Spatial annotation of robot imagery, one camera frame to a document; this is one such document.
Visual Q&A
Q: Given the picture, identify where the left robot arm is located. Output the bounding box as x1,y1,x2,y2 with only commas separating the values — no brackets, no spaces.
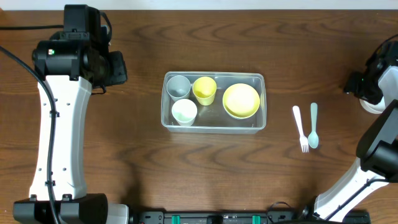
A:
13,4,129,223

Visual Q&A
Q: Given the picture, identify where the yellow plastic bowl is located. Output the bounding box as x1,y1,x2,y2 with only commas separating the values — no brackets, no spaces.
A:
222,83,261,119

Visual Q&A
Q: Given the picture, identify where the mint green plastic spoon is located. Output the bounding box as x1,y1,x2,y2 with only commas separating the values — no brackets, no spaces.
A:
308,103,319,149

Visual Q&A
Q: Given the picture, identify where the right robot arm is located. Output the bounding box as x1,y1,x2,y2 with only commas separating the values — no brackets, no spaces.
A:
301,35,397,222

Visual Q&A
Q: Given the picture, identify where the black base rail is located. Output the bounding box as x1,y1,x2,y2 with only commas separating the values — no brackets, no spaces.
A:
127,202,371,224

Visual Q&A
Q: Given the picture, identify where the clear plastic container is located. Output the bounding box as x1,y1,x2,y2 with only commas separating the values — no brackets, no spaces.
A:
160,71,267,134

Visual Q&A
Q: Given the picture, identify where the pink plastic fork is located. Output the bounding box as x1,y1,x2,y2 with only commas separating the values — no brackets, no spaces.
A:
292,105,309,153

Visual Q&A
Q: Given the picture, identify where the grey plastic cup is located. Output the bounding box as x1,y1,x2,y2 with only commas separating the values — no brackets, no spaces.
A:
166,75,191,101

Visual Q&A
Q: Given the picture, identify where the white plastic bowl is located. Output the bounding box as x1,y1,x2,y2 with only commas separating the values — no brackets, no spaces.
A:
359,98,386,114

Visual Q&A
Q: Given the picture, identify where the white plastic cup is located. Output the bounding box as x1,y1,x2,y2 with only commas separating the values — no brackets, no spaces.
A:
172,99,198,126

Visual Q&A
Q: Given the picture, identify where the yellow plastic cup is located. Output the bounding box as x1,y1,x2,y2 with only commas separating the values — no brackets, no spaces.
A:
192,77,217,106

